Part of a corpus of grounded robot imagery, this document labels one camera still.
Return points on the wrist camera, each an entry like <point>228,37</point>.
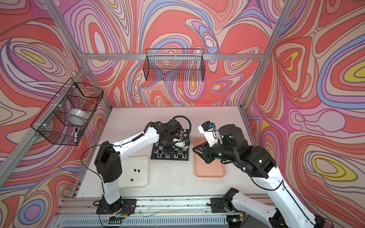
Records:
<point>181,144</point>
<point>209,132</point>

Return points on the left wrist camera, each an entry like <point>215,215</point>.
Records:
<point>181,144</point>

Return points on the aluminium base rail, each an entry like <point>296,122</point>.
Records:
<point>144,206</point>

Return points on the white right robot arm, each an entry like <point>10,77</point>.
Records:
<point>229,145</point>

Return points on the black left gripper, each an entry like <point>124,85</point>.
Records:
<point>169,151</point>

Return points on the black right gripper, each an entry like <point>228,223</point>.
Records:
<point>205,148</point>

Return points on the silver tape roll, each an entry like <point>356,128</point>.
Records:
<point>79,113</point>

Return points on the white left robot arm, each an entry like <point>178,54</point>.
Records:
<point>110,156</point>

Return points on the black wire basket back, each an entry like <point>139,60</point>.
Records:
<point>174,64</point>

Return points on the white plastic tray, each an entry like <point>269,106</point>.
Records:
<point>130,163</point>

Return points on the black wire basket left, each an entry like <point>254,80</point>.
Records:
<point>60,128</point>

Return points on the black and grey chessboard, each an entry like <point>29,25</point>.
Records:
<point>173,154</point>

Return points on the black wire basket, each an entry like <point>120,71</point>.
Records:
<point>174,64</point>
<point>60,128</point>

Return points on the pink plastic tray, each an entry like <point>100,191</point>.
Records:
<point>203,170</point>

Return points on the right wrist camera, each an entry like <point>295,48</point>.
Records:
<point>209,132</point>

